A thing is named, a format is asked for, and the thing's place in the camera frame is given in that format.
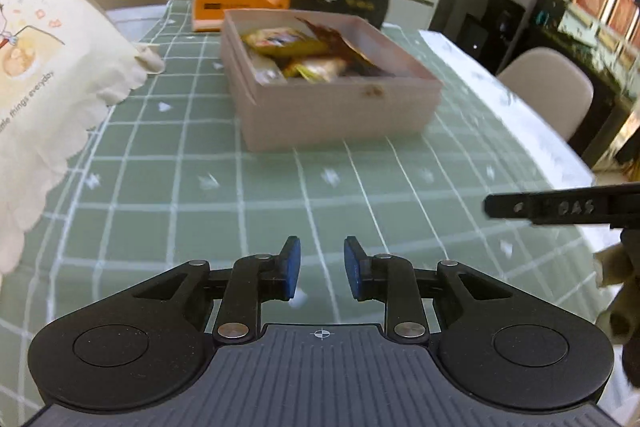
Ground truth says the green checked tablecloth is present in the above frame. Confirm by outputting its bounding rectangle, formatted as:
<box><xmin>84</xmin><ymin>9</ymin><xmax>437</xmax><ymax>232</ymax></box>
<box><xmin>0</xmin><ymin>0</ymin><xmax>592</xmax><ymax>424</ymax></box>

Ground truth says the large red chip bag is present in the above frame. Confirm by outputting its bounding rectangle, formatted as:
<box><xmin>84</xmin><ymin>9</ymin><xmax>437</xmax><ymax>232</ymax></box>
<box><xmin>296</xmin><ymin>16</ymin><xmax>387</xmax><ymax>78</ymax></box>

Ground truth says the pink cardboard box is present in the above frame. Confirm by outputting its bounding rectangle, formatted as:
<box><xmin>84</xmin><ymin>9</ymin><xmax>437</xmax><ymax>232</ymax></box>
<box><xmin>220</xmin><ymin>8</ymin><xmax>445</xmax><ymax>154</ymax></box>

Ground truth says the yellow snack packet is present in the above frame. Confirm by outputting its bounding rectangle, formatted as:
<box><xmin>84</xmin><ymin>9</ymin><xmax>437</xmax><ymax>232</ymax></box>
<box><xmin>281</xmin><ymin>56</ymin><xmax>349</xmax><ymax>84</ymax></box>

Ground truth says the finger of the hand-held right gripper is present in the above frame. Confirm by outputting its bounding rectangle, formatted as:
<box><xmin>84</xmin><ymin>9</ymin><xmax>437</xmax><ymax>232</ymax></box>
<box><xmin>482</xmin><ymin>186</ymin><xmax>615</xmax><ymax>229</ymax></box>

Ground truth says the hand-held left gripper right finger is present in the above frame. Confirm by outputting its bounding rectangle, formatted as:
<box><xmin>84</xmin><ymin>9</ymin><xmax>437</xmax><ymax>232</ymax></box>
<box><xmin>342</xmin><ymin>235</ymin><xmax>512</xmax><ymax>342</ymax></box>

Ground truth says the black appliance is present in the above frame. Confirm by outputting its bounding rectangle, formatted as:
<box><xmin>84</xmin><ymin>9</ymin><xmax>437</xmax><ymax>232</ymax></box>
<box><xmin>461</xmin><ymin>0</ymin><xmax>527</xmax><ymax>74</ymax></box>

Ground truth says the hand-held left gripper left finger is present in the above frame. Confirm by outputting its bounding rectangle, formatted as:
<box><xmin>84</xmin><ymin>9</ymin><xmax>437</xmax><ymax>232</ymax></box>
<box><xmin>131</xmin><ymin>235</ymin><xmax>303</xmax><ymax>342</ymax></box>

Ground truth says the cream printed cloth bag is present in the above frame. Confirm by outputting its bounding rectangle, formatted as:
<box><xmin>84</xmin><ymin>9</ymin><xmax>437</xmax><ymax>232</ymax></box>
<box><xmin>0</xmin><ymin>0</ymin><xmax>167</xmax><ymax>276</ymax></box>

